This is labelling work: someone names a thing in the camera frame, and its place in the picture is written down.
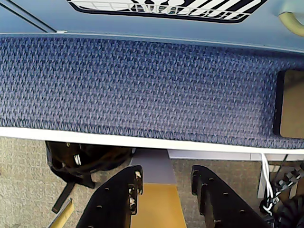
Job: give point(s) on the gray table leg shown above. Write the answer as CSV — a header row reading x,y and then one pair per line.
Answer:
x,y
154,168

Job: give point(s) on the blue woven carpet mat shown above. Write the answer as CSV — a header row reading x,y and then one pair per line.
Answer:
x,y
142,90

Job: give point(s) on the black backpack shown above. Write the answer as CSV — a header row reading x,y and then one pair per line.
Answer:
x,y
95,159

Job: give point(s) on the wooden stick with metal rim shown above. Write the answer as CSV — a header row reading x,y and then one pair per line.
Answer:
x,y
64,213

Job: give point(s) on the yellow wooden board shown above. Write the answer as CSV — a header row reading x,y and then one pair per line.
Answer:
x,y
159,206

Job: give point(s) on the black power strip plugs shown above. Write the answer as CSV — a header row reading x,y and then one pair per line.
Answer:
x,y
288,177

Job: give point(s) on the blue toy kitchen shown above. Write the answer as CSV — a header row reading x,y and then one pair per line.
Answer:
x,y
118,23

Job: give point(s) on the black glossy flat panel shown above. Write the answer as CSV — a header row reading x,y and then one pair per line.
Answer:
x,y
291,102

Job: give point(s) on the white desk frame beam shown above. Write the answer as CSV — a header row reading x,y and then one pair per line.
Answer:
x,y
209,155

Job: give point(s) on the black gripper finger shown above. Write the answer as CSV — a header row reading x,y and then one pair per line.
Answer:
x,y
221,204
111,197

